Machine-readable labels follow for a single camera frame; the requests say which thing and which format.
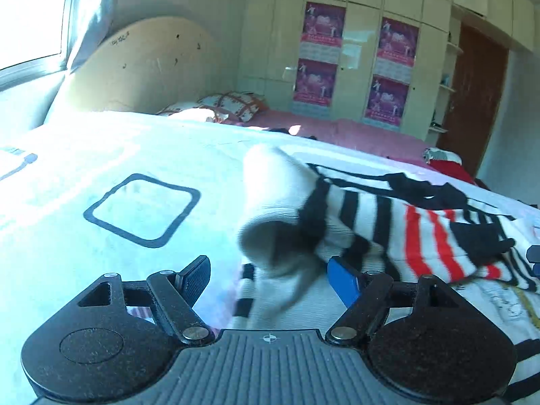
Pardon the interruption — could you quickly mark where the pink bedsheet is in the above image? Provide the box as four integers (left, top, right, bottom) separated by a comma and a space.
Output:
236, 107, 477, 178

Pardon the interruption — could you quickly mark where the window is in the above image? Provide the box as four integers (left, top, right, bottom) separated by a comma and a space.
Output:
0, 0, 72, 91

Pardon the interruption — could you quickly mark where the checked pillow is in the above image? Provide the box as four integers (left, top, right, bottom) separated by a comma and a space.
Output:
197, 91, 263, 124

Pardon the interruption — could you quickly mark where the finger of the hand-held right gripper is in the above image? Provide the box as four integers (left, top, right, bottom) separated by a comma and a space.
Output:
526, 245, 540, 279

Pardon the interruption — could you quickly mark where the grey curtain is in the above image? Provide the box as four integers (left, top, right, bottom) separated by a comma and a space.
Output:
63, 0, 115, 76

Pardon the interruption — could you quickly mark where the cream corner shelf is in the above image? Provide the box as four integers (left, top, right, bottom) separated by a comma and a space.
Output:
427, 16, 464, 136

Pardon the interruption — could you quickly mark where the brown wooden door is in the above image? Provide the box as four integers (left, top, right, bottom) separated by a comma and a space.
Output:
436, 22, 510, 179

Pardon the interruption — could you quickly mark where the cream round headboard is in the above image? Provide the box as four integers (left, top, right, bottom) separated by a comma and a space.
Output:
46, 16, 241, 115

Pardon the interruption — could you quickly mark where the dark cloth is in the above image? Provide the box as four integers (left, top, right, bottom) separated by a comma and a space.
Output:
267, 126, 318, 141

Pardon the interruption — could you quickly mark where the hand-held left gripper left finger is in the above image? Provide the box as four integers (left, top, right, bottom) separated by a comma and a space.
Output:
78, 255, 216, 344

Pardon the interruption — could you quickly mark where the floral pillow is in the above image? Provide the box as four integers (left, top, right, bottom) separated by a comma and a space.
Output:
155, 100, 229, 124

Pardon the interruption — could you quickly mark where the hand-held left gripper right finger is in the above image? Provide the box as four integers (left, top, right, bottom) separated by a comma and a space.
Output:
326, 255, 461, 343

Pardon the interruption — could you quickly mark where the red cloth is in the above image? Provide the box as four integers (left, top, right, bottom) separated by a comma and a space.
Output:
423, 147, 478, 185

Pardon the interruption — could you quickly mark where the striped knit sweater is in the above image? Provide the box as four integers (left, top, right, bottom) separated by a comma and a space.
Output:
230, 143, 540, 333

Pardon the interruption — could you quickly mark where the pink wall poster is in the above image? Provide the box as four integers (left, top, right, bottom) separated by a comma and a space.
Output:
363, 75, 410, 128
300, 2, 347, 66
375, 17, 420, 84
292, 58, 339, 106

